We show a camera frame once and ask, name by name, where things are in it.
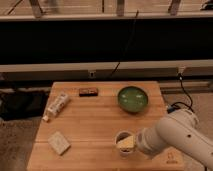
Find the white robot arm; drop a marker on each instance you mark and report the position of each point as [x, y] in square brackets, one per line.
[176, 129]

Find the green ceramic bowl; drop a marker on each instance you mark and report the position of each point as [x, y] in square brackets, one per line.
[132, 99]

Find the white ceramic cup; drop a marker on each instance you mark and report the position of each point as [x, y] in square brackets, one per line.
[120, 136]

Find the dark brown chocolate bar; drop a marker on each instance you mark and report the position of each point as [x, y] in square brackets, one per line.
[88, 92]

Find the white toothpaste tube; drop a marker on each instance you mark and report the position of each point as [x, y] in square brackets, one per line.
[56, 106]

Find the wooden cutting board table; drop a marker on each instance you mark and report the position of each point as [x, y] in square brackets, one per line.
[90, 124]

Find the beige rectangular sponge block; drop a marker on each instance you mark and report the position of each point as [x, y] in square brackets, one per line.
[59, 143]

